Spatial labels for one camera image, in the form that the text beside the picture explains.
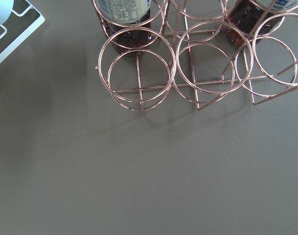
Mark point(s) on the white wire cup rack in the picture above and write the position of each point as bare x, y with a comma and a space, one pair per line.
24, 19

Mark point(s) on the copper wire bottle rack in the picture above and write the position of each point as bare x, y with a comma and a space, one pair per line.
189, 52

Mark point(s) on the white upturned cup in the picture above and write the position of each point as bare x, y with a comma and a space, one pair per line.
6, 7

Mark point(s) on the tea bottle in rack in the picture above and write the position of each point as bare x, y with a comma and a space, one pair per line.
126, 12
246, 14

